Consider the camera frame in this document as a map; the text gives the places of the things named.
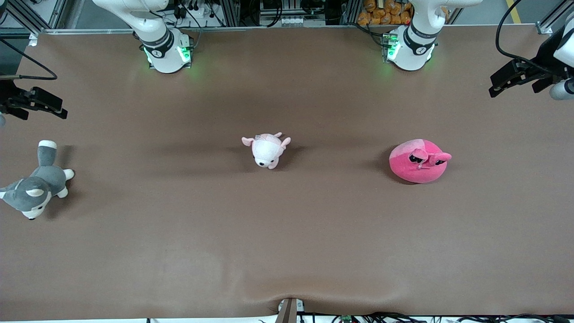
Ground short aluminium profile bar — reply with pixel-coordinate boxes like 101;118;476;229
536;10;574;35

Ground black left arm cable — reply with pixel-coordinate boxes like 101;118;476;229
495;0;557;72

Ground pink round plush toy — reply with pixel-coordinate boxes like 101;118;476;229
389;139;452;184

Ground grey white plush husky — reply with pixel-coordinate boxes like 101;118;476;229
0;140;75;220

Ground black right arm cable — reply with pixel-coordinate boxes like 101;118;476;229
0;38;58;81

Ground aluminium frame struts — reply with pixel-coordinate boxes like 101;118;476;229
0;0;68;30

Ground brown camera mount post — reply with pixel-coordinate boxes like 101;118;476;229
274;298;298;323

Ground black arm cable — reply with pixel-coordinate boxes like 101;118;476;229
495;0;557;72
0;38;58;81

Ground white pink plush puppy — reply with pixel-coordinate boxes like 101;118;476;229
242;132;291;170

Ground orange packaged items pile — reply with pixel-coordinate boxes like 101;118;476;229
357;0;413;26

